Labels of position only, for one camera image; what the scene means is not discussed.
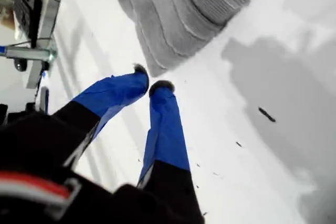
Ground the grey white-striped towel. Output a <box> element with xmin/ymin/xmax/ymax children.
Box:
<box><xmin>114</xmin><ymin>0</ymin><xmax>251</xmax><ymax>78</ymax></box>

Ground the steel post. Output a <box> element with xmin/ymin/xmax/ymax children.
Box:
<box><xmin>0</xmin><ymin>45</ymin><xmax>58</xmax><ymax>63</ymax></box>

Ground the small dark debris piece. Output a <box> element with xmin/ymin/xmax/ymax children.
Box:
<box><xmin>258</xmin><ymin>106</ymin><xmax>277</xmax><ymax>123</ymax></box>

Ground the grey metal bar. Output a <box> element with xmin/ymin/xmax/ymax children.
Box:
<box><xmin>26</xmin><ymin>0</ymin><xmax>68</xmax><ymax>90</ymax></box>

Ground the black clamp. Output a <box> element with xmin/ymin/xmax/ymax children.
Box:
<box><xmin>13</xmin><ymin>0</ymin><xmax>44</xmax><ymax>49</ymax></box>

